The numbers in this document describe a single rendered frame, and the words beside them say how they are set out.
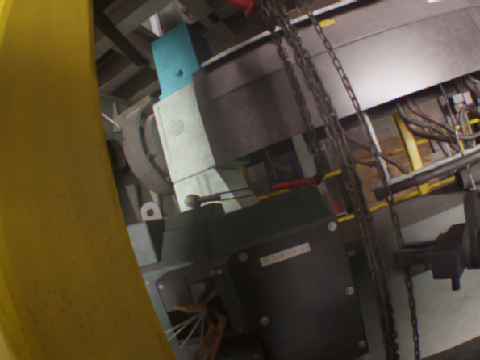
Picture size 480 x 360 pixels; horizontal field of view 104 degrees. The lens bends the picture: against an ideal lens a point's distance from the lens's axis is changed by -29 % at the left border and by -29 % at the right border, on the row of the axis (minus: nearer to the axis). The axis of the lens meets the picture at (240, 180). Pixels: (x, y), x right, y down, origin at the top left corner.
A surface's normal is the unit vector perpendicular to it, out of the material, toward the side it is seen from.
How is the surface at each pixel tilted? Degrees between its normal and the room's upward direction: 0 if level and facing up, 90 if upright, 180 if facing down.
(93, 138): 90
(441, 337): 90
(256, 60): 78
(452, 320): 90
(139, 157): 111
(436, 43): 90
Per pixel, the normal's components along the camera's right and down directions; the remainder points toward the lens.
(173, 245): -0.25, -0.73
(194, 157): -0.37, 0.02
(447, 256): -0.86, 0.22
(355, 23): -0.42, -0.18
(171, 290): -0.04, -0.09
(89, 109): 0.88, -0.32
